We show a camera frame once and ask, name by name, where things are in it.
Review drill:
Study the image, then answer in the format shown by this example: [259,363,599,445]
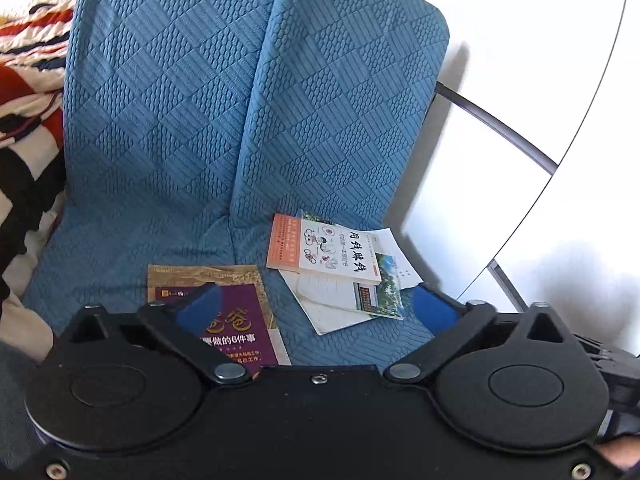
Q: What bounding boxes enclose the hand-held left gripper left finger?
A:
[59,283,251,387]

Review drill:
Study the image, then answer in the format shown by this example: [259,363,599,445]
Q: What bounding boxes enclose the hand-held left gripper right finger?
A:
[383,282,576,385]

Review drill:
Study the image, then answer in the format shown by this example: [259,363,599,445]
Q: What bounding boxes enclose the painting cover book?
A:
[146,263,292,367]

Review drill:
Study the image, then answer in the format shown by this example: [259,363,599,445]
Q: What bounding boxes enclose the purple book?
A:
[160,282,281,381]

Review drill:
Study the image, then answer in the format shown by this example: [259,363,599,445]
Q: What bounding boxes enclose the white leaflet with green photo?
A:
[279,269,405,336]

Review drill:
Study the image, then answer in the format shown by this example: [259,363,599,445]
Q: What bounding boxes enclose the white book with orange strip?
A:
[266,213,382,285]

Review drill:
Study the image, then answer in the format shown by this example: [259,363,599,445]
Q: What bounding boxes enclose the person's right hand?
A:
[598,436,640,471]

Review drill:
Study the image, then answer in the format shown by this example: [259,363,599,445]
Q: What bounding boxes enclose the grey metal strip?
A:
[487,260,528,313]

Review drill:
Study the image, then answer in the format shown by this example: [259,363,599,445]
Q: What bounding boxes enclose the white panel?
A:
[470,0,640,356]

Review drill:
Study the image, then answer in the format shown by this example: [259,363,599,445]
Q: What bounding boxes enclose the grey metal bar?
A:
[435,82,559,176]

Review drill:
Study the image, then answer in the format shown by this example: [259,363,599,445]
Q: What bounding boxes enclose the blue textured sofa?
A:
[22,0,451,368]

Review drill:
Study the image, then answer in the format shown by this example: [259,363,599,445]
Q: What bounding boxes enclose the red black white striped blanket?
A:
[0,2,68,363]

